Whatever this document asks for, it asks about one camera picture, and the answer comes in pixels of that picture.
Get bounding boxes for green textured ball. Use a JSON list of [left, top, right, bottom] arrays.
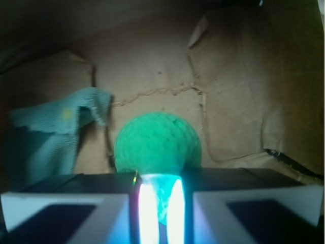
[[114, 112, 202, 225]]

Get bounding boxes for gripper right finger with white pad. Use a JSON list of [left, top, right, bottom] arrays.
[[181, 168, 324, 243]]

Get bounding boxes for teal microfiber cloth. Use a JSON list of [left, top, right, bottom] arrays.
[[4, 87, 112, 189]]

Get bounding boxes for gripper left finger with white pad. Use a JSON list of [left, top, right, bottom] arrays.
[[1, 173, 139, 243]]

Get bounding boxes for brown paper bag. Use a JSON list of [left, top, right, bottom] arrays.
[[1, 1, 324, 183]]

